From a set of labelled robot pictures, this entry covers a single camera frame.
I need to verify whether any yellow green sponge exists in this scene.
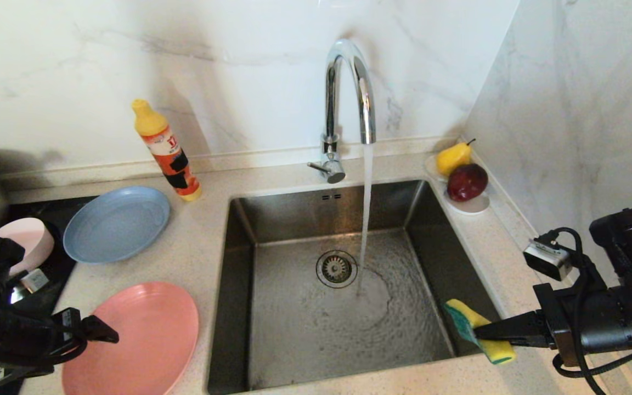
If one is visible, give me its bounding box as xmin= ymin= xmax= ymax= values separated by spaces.
xmin=443 ymin=298 xmax=516 ymax=365

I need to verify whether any pink plate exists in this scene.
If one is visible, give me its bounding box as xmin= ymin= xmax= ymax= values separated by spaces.
xmin=62 ymin=282 xmax=200 ymax=395

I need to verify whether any pink bowl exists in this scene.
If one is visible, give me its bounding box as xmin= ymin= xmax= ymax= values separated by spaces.
xmin=0 ymin=218 xmax=55 ymax=277

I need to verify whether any blue grey plate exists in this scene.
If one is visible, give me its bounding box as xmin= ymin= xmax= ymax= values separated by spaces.
xmin=63 ymin=186 xmax=171 ymax=264

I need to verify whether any orange dish soap bottle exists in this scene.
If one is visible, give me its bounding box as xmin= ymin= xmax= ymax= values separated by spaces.
xmin=131 ymin=99 xmax=203 ymax=201

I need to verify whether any chrome gooseneck faucet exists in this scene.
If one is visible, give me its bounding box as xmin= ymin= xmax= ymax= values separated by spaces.
xmin=308 ymin=38 xmax=377 ymax=184

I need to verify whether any metal sink drain strainer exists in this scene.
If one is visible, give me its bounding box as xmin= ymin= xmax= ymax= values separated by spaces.
xmin=316 ymin=251 xmax=358 ymax=289

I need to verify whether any stainless steel sink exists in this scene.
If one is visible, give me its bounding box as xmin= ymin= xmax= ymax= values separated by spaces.
xmin=207 ymin=179 xmax=516 ymax=394

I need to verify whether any white fruit dish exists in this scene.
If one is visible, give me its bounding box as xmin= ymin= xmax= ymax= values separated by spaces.
xmin=425 ymin=154 xmax=491 ymax=215

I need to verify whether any black induction cooktop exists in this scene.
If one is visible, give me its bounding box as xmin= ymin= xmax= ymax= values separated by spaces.
xmin=0 ymin=195 xmax=100 ymax=395

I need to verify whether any red apple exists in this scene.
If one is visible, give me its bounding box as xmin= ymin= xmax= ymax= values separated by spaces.
xmin=447 ymin=163 xmax=489 ymax=202

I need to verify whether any yellow pear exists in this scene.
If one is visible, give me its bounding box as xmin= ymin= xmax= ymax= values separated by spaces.
xmin=436 ymin=139 xmax=477 ymax=177

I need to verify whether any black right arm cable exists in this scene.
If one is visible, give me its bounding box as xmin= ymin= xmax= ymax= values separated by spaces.
xmin=535 ymin=228 xmax=632 ymax=395

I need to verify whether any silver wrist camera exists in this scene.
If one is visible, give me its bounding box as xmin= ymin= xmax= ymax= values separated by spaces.
xmin=12 ymin=269 xmax=50 ymax=302
xmin=523 ymin=237 xmax=573 ymax=281

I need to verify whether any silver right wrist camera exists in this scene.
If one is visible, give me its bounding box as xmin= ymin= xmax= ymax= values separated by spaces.
xmin=523 ymin=237 xmax=573 ymax=281

